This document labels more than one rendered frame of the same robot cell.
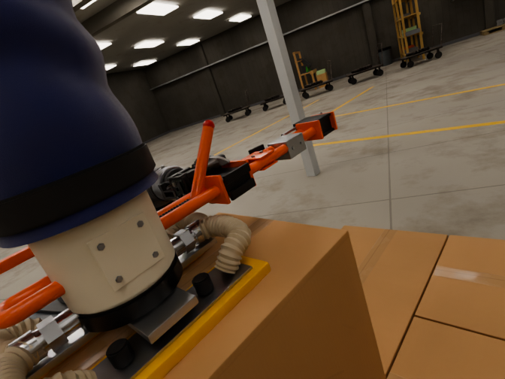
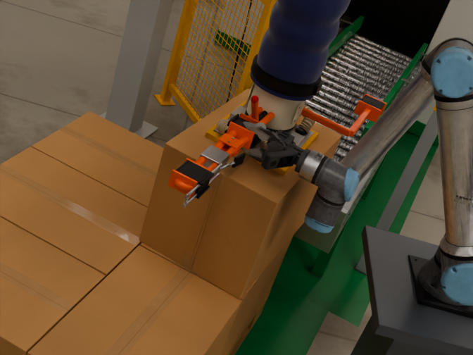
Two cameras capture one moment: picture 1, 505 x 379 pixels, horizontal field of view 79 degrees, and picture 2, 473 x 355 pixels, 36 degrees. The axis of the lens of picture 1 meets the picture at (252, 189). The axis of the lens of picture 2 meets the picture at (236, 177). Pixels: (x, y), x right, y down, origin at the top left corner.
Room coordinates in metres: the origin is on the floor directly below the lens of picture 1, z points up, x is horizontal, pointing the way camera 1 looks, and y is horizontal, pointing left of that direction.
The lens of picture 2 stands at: (2.19, -1.03, 2.10)
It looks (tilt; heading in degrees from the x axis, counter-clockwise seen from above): 32 degrees down; 145
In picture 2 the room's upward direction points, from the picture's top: 19 degrees clockwise
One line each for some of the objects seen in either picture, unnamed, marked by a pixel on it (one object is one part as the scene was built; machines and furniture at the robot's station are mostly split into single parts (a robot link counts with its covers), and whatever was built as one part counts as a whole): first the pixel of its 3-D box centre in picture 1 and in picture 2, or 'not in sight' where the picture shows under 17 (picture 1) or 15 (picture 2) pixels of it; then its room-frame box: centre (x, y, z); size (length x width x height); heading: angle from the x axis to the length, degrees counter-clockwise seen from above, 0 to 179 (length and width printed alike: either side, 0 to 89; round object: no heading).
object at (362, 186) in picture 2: not in sight; (394, 128); (-0.32, 1.59, 0.50); 2.31 x 0.05 x 0.19; 131
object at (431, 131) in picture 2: not in sight; (401, 189); (0.20, 1.26, 0.50); 0.07 x 0.07 x 1.00; 41
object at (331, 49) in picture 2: not in sight; (320, 50); (-1.00, 1.47, 0.60); 1.60 x 0.11 x 0.09; 131
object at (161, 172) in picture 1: (171, 182); (310, 164); (0.78, 0.19, 1.07); 0.09 x 0.05 x 0.10; 131
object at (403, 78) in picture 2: not in sight; (405, 87); (-0.60, 1.82, 0.60); 1.60 x 0.11 x 0.09; 131
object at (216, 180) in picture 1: (225, 181); (244, 131); (0.61, 0.05, 1.07); 0.10 x 0.08 x 0.06; 41
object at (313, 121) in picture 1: (316, 126); (189, 177); (0.83, -0.22, 1.07); 0.08 x 0.07 x 0.05; 131
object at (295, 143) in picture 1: (286, 147); (213, 160); (0.75, -0.12, 1.06); 0.07 x 0.07 x 0.04; 41
